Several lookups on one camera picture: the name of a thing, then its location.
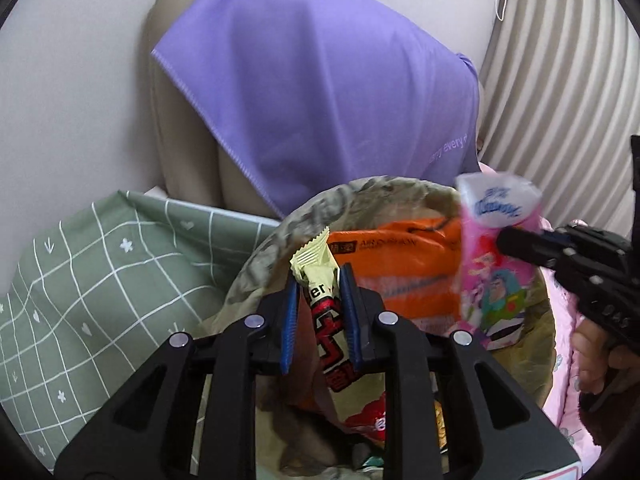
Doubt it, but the person's right hand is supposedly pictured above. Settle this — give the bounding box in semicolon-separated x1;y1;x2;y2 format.
571;317;615;396

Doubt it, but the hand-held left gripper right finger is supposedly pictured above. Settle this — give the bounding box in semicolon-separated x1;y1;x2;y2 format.
340;262;581;480

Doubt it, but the beige chair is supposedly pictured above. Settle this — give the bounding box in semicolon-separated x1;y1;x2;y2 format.
147;0;281;222

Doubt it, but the orange snack bag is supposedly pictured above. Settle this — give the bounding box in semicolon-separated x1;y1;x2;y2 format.
327;219;467;334

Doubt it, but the bin with yellowish green bag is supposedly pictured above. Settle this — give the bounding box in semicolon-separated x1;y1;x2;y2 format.
192;175;557;480

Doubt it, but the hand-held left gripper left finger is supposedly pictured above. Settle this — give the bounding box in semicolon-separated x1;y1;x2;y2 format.
54;275;301;480

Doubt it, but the red snack packet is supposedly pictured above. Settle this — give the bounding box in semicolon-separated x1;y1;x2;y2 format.
345;392;389;452

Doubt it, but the cream black red snack bar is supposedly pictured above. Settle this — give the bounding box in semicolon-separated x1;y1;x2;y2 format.
291;229;367;394

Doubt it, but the pink floral quilt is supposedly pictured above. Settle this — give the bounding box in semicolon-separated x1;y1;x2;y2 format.
479;160;602;467

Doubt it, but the purple towel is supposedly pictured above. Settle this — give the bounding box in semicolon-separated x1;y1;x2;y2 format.
151;0;482;217

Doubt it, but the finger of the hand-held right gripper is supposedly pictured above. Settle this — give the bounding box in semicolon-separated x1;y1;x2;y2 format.
496;225;577;272

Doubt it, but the green checkered cloth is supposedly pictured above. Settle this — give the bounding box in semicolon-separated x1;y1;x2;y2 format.
0;190;282;477

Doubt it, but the pink tissue packet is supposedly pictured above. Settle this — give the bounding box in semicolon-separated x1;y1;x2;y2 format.
456;171;544;351

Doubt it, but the beige pleated curtain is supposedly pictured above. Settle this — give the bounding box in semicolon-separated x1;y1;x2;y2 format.
475;0;640;237

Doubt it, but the person's right forearm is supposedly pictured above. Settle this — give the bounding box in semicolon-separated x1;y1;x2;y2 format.
582;352;640;456

